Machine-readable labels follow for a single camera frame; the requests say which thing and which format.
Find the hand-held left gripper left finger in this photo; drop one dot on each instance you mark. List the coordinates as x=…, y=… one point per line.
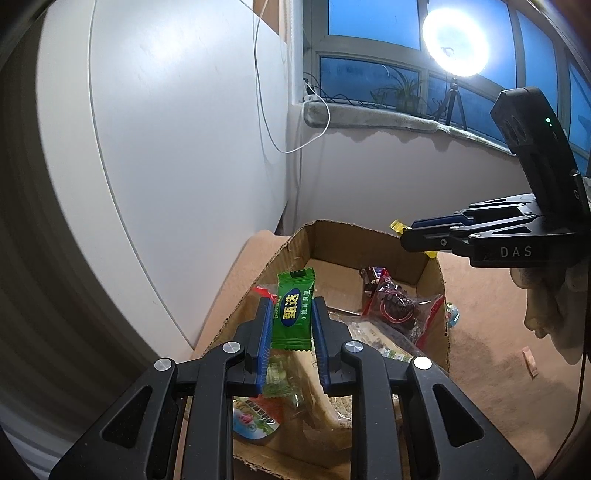
x=264, y=341

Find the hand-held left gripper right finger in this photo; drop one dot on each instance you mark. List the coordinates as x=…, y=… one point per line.
x=321, y=341

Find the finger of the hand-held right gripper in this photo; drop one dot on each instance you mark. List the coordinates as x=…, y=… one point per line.
x=429, y=240
x=431, y=223

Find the yellow candy packet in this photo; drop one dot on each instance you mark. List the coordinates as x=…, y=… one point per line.
x=396, y=225

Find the red dried fruit packet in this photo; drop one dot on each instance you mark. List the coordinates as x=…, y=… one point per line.
x=392, y=304

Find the cardboard box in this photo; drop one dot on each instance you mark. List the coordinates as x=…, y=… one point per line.
x=346, y=249

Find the person's right hand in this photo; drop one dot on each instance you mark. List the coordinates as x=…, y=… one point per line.
x=549, y=304

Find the pale green candy packet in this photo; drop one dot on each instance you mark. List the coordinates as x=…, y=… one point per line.
x=279, y=376

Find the wrapped bread pack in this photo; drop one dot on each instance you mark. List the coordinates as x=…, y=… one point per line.
x=369, y=334

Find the small red wrapper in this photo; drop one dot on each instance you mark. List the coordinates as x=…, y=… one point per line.
x=264, y=292

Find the egg-shaped chocolate pack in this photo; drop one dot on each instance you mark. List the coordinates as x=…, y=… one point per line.
x=254, y=417

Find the round blue foil candy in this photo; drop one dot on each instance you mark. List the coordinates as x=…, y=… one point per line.
x=453, y=314

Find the black light tripod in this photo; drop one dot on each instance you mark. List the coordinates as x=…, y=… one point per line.
x=452, y=99

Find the grey windowsill cloth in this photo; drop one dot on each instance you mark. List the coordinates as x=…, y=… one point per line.
x=392, y=121

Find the potted green plant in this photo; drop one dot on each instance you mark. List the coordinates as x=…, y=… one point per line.
x=406, y=94

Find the small brown candy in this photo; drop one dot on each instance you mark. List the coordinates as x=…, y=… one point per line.
x=531, y=362

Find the white power strip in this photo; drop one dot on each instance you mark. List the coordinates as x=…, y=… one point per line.
x=313, y=98

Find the white cabinet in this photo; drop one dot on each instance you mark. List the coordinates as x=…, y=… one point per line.
x=175, y=161

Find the grey ribbed panel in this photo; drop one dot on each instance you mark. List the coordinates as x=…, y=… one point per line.
x=55, y=323

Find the white framed window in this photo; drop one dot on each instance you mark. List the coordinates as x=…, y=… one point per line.
x=369, y=18

